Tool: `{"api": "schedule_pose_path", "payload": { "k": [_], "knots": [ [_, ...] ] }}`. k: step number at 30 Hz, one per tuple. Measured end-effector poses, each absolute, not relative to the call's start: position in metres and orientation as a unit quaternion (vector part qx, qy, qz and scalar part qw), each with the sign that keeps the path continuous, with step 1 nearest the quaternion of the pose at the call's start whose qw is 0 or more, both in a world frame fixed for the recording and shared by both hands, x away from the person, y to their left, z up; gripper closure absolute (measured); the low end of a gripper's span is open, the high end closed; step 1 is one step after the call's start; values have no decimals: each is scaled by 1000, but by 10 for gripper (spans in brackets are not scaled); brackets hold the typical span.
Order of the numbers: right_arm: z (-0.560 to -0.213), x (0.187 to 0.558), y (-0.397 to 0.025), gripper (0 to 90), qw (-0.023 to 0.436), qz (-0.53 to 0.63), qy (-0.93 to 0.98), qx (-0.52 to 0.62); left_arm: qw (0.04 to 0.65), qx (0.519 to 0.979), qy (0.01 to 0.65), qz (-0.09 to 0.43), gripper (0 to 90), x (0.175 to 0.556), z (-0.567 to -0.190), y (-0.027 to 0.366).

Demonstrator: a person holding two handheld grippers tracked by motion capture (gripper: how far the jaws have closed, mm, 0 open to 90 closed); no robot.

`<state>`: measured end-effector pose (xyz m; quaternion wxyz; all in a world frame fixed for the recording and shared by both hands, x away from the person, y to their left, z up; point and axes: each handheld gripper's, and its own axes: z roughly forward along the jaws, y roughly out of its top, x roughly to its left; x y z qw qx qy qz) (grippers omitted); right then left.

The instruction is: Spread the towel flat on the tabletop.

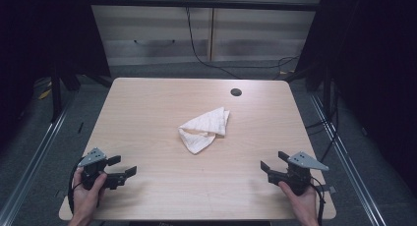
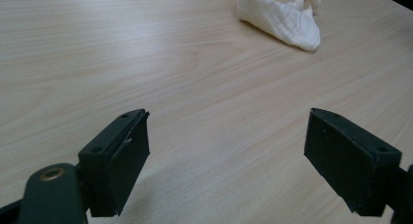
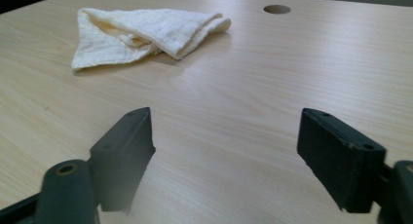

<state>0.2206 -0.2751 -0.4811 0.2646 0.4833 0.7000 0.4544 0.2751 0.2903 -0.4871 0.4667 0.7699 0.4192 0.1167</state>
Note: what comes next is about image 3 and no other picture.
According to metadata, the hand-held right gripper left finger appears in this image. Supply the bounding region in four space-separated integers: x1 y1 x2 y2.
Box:
89 106 157 214

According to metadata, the white muslin cloth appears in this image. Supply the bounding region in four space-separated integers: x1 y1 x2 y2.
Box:
71 7 232 72

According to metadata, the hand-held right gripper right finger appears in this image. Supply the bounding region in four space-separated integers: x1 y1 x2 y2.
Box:
296 107 388 214

